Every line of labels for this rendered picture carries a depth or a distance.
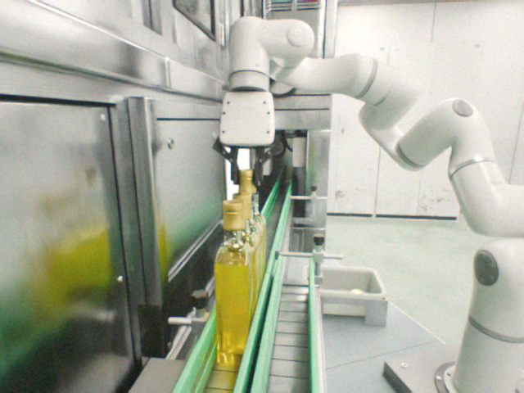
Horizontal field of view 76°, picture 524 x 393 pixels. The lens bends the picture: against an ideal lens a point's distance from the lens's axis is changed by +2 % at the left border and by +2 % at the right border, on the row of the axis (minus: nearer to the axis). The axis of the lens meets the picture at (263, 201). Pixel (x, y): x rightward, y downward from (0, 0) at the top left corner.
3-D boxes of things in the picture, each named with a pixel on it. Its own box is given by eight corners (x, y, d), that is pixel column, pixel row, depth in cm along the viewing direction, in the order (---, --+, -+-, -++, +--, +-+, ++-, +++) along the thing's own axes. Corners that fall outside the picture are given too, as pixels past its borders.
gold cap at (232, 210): (225, 223, 56) (224, 198, 55) (246, 224, 55) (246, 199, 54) (220, 230, 52) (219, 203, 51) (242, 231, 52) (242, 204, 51)
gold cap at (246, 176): (239, 190, 66) (239, 168, 65) (257, 190, 65) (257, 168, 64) (236, 193, 62) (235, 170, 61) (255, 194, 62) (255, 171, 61)
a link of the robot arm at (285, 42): (300, 41, 70) (318, 15, 61) (298, 92, 70) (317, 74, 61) (228, 29, 66) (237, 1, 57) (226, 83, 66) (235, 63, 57)
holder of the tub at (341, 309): (286, 288, 109) (286, 266, 107) (373, 294, 105) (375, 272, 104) (282, 319, 92) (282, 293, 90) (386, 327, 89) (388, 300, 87)
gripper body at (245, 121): (218, 82, 60) (216, 144, 60) (273, 80, 59) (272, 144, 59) (227, 96, 68) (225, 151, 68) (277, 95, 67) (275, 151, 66)
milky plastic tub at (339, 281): (301, 288, 108) (302, 263, 106) (373, 292, 106) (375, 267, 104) (300, 319, 92) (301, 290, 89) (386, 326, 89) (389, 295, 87)
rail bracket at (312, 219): (288, 232, 153) (289, 184, 148) (325, 233, 151) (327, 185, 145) (287, 235, 148) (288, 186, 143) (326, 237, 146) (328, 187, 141)
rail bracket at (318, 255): (275, 276, 88) (276, 231, 85) (341, 280, 86) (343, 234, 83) (274, 282, 85) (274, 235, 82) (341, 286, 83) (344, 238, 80)
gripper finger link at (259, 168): (255, 148, 61) (254, 185, 61) (272, 149, 61) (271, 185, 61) (257, 151, 65) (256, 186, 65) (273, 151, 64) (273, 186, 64)
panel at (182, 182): (243, 192, 143) (242, 111, 135) (250, 193, 143) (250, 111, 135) (146, 305, 57) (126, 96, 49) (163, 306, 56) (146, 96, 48)
